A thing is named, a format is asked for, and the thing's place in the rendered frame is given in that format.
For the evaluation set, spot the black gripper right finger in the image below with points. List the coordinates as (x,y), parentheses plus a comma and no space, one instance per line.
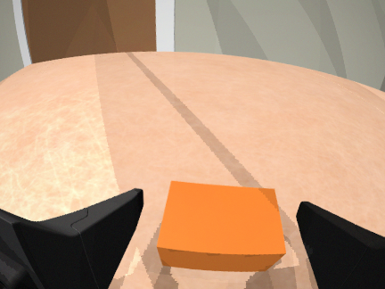
(342,254)

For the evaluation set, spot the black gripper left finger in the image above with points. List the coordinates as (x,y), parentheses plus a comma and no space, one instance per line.
(80,250)

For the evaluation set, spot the orange block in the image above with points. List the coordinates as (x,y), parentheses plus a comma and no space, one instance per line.
(218,227)

